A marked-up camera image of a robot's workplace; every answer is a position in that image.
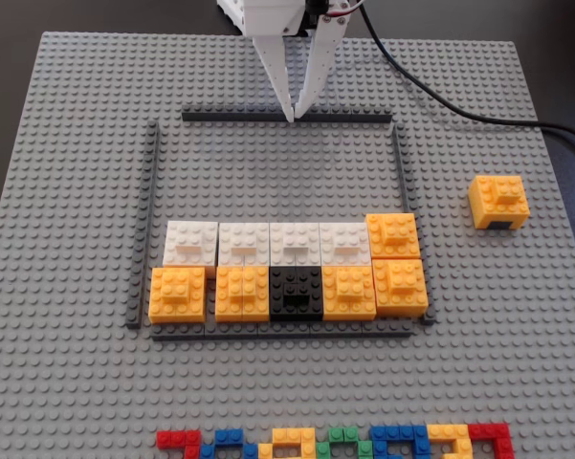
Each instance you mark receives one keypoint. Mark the red lego brick shape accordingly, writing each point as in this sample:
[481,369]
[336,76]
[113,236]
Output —
[178,439]
[490,431]

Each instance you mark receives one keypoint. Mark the green lego brick shape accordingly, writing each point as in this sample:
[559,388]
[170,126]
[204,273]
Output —
[344,436]

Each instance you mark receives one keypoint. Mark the black lego cube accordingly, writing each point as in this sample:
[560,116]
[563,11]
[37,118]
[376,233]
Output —
[296,294]

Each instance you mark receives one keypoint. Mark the white lego cube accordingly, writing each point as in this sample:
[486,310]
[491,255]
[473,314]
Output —
[244,244]
[295,244]
[344,244]
[190,243]

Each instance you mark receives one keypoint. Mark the yellow lego cube dark slot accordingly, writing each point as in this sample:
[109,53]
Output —
[500,201]

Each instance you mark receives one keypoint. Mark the blue lego brick shape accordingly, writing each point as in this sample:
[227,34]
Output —
[399,435]
[227,442]

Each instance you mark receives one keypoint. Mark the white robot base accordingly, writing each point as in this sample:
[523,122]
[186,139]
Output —
[230,13]

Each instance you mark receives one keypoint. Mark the gray lego baseplate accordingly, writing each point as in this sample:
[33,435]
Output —
[287,382]

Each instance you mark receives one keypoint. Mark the yellow lego brick shape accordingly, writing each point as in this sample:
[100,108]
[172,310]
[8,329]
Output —
[447,432]
[289,437]

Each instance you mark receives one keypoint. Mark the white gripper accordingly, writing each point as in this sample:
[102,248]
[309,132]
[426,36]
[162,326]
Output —
[270,56]

